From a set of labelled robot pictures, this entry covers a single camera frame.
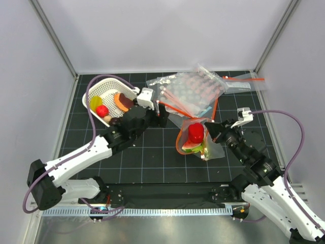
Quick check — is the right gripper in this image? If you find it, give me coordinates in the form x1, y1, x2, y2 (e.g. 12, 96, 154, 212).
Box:
204, 117, 247, 163

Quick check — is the red toy bell pepper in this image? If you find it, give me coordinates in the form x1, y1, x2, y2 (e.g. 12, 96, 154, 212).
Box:
188, 123, 204, 143

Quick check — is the green toy celery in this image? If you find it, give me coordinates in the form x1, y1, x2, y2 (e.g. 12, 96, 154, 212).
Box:
194, 143, 209, 161

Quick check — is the clear orange zip bag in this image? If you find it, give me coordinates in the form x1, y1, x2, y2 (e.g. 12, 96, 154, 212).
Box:
175, 117, 225, 161

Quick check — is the toy watermelon slice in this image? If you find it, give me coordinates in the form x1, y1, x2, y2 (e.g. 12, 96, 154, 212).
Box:
181, 141, 203, 154

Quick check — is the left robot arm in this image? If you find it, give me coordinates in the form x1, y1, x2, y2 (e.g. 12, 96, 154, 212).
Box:
23, 104, 169, 213

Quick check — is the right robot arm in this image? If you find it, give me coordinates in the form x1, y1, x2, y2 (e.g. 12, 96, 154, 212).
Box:
205, 120, 324, 243

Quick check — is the pile of zip bags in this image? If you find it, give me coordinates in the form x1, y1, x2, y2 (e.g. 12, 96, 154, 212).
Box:
146, 64, 225, 120

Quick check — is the zip bag with label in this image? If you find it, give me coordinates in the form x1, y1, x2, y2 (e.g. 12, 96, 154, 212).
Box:
222, 72, 268, 94

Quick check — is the toy steak orange brown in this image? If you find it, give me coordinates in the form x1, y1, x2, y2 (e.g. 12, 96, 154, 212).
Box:
114, 93, 134, 112

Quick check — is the beige toy mushroom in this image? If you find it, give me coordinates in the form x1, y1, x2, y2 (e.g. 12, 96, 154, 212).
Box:
103, 115, 112, 123

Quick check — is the red toy strawberry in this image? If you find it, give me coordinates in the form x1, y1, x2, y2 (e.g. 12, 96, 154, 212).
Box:
95, 105, 109, 118

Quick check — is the white plastic basket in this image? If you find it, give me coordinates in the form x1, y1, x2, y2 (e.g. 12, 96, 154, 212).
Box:
82, 78, 140, 127

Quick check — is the yellow toy fruit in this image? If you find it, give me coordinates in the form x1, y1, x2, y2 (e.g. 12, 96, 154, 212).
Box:
89, 96, 103, 112

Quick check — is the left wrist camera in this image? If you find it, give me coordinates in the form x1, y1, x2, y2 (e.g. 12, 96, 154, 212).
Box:
136, 87, 154, 110

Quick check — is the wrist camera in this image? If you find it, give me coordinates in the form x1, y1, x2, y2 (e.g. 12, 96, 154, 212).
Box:
231, 107, 253, 128
136, 87, 154, 110

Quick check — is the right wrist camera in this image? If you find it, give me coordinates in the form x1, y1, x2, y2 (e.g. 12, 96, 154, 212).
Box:
231, 107, 253, 128

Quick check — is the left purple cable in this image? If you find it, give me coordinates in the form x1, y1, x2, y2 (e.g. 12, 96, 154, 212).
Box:
22, 74, 140, 221

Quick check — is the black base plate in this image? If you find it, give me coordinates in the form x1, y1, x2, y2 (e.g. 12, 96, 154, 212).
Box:
85, 182, 246, 209

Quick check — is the slotted cable duct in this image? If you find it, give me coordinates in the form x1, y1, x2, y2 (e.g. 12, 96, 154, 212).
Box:
42, 205, 233, 217

